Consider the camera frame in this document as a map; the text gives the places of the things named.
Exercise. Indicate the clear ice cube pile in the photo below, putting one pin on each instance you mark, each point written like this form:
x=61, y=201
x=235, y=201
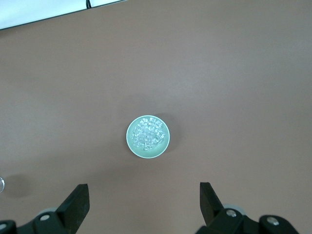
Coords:
x=148, y=134

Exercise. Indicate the clear wine glass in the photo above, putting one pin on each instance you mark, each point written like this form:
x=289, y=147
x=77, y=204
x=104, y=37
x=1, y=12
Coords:
x=1, y=185

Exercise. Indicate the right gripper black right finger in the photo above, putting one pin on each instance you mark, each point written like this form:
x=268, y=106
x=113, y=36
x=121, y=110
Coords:
x=214, y=214

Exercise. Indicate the green ceramic bowl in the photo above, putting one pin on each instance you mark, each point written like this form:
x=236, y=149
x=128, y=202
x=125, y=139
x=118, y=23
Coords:
x=158, y=152

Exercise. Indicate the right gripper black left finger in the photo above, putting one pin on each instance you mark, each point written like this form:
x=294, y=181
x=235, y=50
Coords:
x=70, y=212

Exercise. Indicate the brown table cover mat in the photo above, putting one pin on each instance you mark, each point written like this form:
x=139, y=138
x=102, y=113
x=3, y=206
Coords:
x=219, y=97

